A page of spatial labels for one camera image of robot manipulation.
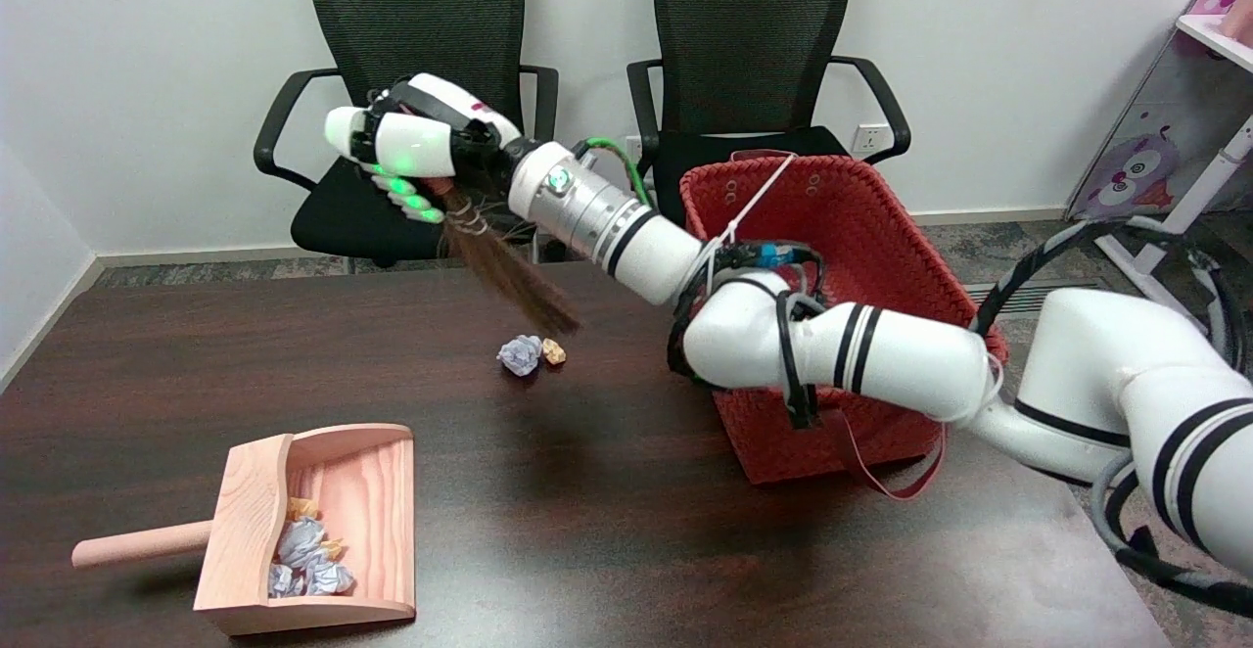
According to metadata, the black corrugated cable loop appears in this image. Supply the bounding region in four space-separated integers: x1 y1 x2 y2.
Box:
1090 452 1253 620
969 215 1249 375

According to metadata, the brown straw hand broom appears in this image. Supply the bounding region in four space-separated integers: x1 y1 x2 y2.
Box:
436 183 583 336

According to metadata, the large white paper ball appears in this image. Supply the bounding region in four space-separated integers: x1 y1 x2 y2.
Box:
277 518 327 569
496 335 542 378
303 558 355 597

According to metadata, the thin black cable loop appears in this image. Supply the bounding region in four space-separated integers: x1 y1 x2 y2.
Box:
669 242 828 431

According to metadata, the red woven basket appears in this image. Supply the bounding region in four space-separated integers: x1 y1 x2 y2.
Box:
679 151 1009 502

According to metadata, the pink cartoon print panel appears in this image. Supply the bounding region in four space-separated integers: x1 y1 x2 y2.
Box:
1067 0 1253 221

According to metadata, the green cable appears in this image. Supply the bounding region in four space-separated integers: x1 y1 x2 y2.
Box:
578 137 655 208

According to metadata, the white zip tie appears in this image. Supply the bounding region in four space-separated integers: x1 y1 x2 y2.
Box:
700 152 796 267

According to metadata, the metal floor vent grille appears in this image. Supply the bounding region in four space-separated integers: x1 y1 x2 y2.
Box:
964 279 1053 318

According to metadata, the wooden dustpan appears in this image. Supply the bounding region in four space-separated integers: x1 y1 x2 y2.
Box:
71 423 417 637

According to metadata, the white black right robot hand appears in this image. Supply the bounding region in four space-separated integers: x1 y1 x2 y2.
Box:
323 72 539 226

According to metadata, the black mesh office chair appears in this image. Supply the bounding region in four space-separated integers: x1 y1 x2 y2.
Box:
254 0 569 272
626 0 911 223

